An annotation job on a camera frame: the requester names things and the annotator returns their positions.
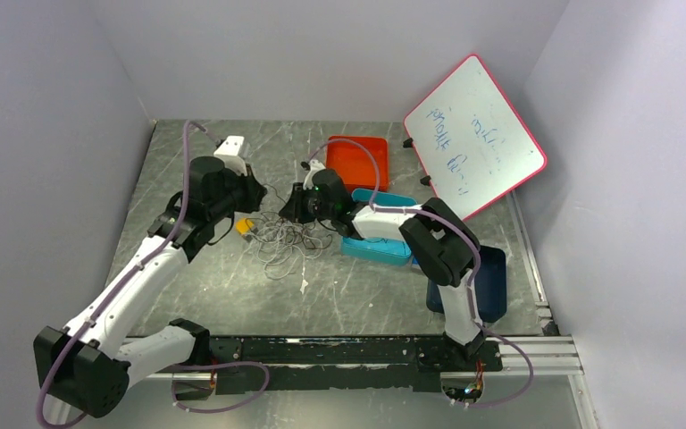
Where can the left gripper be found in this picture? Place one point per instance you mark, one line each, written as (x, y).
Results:
(254, 190)

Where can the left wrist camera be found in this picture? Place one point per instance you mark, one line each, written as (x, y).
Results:
(232, 152)

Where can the aluminium frame rail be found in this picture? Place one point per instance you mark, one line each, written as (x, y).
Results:
(525, 360)

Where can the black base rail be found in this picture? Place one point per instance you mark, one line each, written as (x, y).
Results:
(419, 362)

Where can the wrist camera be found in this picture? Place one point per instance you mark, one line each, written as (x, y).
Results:
(311, 168)
(232, 152)

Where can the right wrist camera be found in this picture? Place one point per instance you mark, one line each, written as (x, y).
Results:
(311, 168)

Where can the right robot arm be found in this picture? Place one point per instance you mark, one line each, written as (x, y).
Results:
(447, 252)

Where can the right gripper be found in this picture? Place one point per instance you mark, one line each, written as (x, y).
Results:
(294, 207)

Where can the pink framed whiteboard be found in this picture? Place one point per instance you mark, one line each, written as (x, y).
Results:
(471, 141)

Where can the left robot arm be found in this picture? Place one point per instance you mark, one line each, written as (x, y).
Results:
(142, 272)

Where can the light blue square tray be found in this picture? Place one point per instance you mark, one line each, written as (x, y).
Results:
(391, 252)

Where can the yellow grey block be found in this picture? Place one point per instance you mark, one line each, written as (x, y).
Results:
(245, 228)

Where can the orange square tray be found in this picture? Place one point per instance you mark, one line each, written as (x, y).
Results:
(354, 166)

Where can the dark blue square tray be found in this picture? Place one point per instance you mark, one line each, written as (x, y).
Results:
(490, 285)

